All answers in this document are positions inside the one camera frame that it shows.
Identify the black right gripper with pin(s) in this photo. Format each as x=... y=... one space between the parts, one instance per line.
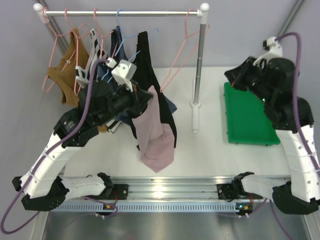
x=235 y=75

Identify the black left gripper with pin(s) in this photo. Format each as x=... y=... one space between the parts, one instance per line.
x=137 y=97

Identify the pink wire hanger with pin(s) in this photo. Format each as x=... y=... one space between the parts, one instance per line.
x=182 y=58

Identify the pink tank top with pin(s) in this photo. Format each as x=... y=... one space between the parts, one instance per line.
x=155 y=139

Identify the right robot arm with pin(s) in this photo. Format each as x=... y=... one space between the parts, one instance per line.
x=272 y=82

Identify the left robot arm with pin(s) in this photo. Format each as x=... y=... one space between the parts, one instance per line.
x=43 y=187

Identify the black tank top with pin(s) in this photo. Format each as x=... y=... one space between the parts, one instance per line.
x=145 y=77

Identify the black white striped top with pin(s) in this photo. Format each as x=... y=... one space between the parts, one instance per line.
x=82 y=74

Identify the brown tank top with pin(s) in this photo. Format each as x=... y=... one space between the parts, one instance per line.
x=64 y=74

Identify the pink hanger far left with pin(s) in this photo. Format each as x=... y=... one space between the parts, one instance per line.
x=59 y=37

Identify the green plastic tray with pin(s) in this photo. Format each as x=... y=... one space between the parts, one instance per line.
x=246 y=121

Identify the white metal clothes rack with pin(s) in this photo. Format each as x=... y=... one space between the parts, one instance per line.
x=204 y=27

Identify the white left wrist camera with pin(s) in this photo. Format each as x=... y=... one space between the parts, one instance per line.
x=122 y=72

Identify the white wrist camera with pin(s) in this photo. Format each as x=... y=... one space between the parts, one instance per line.
x=122 y=72
x=273 y=49

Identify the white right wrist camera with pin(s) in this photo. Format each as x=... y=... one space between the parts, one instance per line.
x=273 y=49

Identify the blue wire hanger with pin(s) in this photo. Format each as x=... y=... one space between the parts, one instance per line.
x=117 y=50

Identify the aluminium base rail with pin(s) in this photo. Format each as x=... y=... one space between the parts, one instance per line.
x=167 y=188

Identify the perforated cable duct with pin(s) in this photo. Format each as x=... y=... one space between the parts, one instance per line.
x=155 y=207

